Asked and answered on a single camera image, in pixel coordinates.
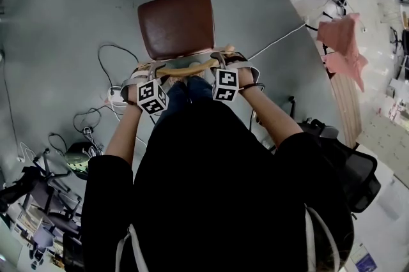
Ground white power strip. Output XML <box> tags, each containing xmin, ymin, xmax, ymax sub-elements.
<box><xmin>107</xmin><ymin>86</ymin><xmax>129</xmax><ymax>106</ymax></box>

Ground black tangled floor cable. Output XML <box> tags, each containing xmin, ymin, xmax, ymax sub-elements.
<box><xmin>72</xmin><ymin>104</ymin><xmax>111</xmax><ymax>133</ymax></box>

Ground person's left forearm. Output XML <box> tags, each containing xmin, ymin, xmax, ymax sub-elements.
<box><xmin>104</xmin><ymin>102</ymin><xmax>144</xmax><ymax>157</ymax></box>

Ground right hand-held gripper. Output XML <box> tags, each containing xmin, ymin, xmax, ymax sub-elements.
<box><xmin>210</xmin><ymin>52</ymin><xmax>261</xmax><ymax>103</ymax></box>

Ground person's left hand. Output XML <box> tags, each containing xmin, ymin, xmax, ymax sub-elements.
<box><xmin>126</xmin><ymin>85</ymin><xmax>139</xmax><ymax>103</ymax></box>

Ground person's right hand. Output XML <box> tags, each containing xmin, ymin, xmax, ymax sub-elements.
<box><xmin>238</xmin><ymin>68</ymin><xmax>258</xmax><ymax>87</ymax></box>

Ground black office chair with base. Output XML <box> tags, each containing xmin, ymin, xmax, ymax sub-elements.
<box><xmin>0</xmin><ymin>147</ymin><xmax>84</xmax><ymax>235</ymax></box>

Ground pink cloth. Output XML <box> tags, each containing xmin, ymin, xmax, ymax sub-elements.
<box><xmin>315</xmin><ymin>11</ymin><xmax>369</xmax><ymax>93</ymax></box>

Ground dark round perforated stool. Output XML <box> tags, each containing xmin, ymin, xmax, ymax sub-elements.
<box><xmin>63</xmin><ymin>142</ymin><xmax>95</xmax><ymax>181</ymax></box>

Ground brown seat wooden chair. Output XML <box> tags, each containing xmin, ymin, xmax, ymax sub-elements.
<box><xmin>136</xmin><ymin>0</ymin><xmax>238</xmax><ymax>87</ymax></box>

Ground dark right wrist bracelet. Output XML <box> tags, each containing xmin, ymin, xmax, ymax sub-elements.
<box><xmin>238</xmin><ymin>82</ymin><xmax>265</xmax><ymax>92</ymax></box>

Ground small black office chair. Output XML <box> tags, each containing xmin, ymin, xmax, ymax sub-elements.
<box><xmin>389</xmin><ymin>26</ymin><xmax>409</xmax><ymax>82</ymax></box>

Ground purple printed box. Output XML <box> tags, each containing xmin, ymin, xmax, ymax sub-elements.
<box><xmin>350</xmin><ymin>243</ymin><xmax>377</xmax><ymax>272</ymax></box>

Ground person's blue jeans legs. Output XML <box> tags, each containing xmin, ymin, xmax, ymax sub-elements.
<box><xmin>155</xmin><ymin>75</ymin><xmax>215</xmax><ymax>126</ymax></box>

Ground person's right forearm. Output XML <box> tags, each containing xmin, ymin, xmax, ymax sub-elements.
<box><xmin>238</xmin><ymin>85</ymin><xmax>305</xmax><ymax>151</ymax></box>

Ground light wooden board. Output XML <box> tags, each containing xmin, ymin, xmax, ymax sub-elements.
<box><xmin>330</xmin><ymin>72</ymin><xmax>362</xmax><ymax>149</ymax></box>

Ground thin white looped cable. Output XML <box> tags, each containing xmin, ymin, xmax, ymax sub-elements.
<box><xmin>17</xmin><ymin>140</ymin><xmax>39</xmax><ymax>165</ymax></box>

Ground dark left wrist bracelet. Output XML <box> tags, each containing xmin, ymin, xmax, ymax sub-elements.
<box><xmin>122</xmin><ymin>98</ymin><xmax>143</xmax><ymax>112</ymax></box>

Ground grey shoulder strap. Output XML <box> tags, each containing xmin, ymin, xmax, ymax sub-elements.
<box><xmin>303</xmin><ymin>203</ymin><xmax>340</xmax><ymax>272</ymax></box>
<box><xmin>114</xmin><ymin>222</ymin><xmax>151</xmax><ymax>272</ymax></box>

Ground black looped floor cable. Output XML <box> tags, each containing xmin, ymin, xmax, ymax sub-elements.
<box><xmin>96</xmin><ymin>43</ymin><xmax>142</xmax><ymax>90</ymax></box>

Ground person's black top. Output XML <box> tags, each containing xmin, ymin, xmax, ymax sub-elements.
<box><xmin>81</xmin><ymin>98</ymin><xmax>355</xmax><ymax>272</ymax></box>

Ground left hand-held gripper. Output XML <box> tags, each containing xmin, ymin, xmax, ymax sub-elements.
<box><xmin>120</xmin><ymin>61</ymin><xmax>170</xmax><ymax>117</ymax></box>

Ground thin black floor cable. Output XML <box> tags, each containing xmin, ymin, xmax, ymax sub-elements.
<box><xmin>0</xmin><ymin>49</ymin><xmax>20</xmax><ymax>152</ymax></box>

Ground long white floor cable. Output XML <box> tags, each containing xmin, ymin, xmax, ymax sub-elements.
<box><xmin>247</xmin><ymin>23</ymin><xmax>308</xmax><ymax>61</ymax></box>

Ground dark wrist bracelet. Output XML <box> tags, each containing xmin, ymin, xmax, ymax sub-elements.
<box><xmin>122</xmin><ymin>98</ymin><xmax>143</xmax><ymax>112</ymax></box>
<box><xmin>238</xmin><ymin>82</ymin><xmax>265</xmax><ymax>92</ymax></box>

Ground black mesh office chair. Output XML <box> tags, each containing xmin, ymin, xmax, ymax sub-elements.
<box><xmin>298</xmin><ymin>118</ymin><xmax>383</xmax><ymax>215</ymax></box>

